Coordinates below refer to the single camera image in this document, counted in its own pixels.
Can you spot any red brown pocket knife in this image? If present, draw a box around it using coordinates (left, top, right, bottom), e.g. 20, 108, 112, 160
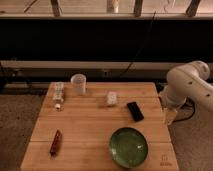
49, 130, 62, 156

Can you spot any clear plastic bottle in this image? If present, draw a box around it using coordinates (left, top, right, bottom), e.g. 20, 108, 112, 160
53, 82, 64, 111

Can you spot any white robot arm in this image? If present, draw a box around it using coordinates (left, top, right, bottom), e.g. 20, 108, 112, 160
159, 61, 213, 125

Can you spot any black hanging cable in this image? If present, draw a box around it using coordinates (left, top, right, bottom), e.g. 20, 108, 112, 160
119, 10, 157, 77

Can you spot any clear plastic cup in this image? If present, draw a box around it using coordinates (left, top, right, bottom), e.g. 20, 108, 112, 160
70, 74, 86, 95

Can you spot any green ceramic bowl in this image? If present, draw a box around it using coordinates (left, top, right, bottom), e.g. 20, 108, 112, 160
109, 127, 149, 169

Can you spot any black smartphone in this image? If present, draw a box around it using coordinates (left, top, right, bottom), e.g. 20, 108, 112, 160
127, 102, 144, 121

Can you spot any small white box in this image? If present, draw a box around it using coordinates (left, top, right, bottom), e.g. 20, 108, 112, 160
106, 91, 117, 106

